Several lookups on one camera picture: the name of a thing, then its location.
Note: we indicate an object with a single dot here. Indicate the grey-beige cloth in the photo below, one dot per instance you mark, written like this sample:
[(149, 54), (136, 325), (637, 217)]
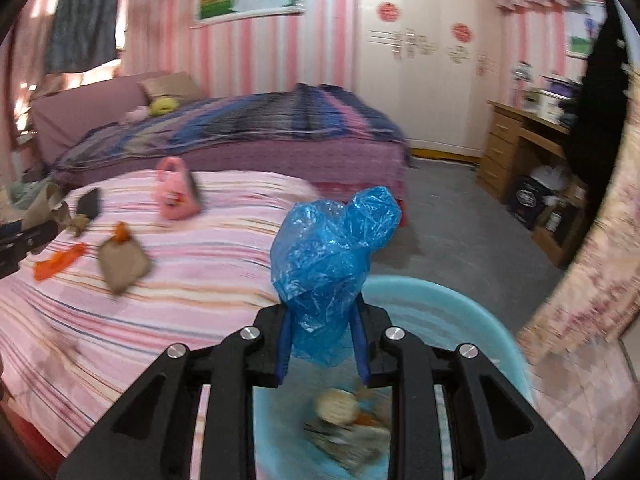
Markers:
[(122, 267)]

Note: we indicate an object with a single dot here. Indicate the purple plaid quilt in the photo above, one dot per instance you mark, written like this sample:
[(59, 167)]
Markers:
[(250, 120)]

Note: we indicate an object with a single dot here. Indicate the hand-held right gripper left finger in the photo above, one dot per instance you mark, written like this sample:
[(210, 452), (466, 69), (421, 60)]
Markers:
[(283, 355)]

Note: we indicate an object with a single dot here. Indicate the white box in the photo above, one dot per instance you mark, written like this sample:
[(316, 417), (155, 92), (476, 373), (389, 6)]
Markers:
[(550, 105)]

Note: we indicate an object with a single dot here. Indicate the blue plastic bag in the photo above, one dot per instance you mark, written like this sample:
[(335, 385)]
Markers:
[(320, 270)]

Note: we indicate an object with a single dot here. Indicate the phone in brown case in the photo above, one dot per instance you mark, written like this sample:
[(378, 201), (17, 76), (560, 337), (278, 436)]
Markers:
[(89, 202)]

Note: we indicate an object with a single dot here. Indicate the white bag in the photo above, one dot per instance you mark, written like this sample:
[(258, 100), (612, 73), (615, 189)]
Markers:
[(547, 180)]

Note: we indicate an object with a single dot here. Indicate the floral curtain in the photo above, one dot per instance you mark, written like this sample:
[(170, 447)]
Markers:
[(590, 280)]

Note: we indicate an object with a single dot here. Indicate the purple bed mattress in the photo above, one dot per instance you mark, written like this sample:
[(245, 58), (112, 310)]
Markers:
[(325, 170)]

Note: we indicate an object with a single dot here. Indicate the brown pillow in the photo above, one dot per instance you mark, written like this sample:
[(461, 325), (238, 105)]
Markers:
[(172, 85)]

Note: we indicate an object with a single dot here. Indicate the mauve padded headboard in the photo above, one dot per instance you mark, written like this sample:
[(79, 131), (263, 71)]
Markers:
[(80, 110)]

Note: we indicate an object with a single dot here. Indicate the desk lamp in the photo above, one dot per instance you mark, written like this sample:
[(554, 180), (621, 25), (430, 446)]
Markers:
[(522, 80)]

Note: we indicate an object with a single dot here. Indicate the pink striped bed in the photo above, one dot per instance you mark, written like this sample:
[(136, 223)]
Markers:
[(200, 270)]

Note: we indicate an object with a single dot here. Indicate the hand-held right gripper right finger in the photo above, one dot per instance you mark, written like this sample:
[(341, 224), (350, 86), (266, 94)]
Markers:
[(362, 355)]

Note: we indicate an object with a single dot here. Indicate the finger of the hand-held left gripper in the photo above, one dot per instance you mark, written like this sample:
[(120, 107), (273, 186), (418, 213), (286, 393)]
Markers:
[(20, 247)]

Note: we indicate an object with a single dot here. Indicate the cream round bowl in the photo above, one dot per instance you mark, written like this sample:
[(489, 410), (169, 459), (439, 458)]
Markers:
[(337, 405)]

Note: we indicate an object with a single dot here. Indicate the yellow plush toy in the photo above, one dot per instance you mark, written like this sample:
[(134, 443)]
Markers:
[(165, 105)]

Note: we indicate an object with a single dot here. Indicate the grey hanging garment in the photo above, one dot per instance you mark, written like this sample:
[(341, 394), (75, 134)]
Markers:
[(82, 15)]

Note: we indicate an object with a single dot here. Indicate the light blue plastic basin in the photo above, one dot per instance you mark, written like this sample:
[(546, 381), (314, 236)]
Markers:
[(450, 310)]

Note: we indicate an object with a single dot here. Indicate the black box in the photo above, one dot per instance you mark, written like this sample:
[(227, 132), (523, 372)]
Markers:
[(527, 202)]

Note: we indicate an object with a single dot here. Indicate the black hanging garment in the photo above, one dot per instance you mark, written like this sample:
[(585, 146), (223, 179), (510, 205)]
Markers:
[(605, 135)]

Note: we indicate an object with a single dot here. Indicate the wooden desk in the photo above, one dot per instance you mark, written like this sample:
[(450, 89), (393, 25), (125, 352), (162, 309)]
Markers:
[(505, 145)]

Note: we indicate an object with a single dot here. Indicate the small wall poster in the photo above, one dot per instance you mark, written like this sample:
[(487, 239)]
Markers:
[(582, 35)]

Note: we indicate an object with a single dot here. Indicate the grey crumpled paper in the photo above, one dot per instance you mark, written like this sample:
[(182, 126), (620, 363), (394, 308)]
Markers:
[(345, 442)]

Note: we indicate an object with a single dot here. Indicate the white wardrobe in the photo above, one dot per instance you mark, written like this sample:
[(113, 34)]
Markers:
[(430, 85)]

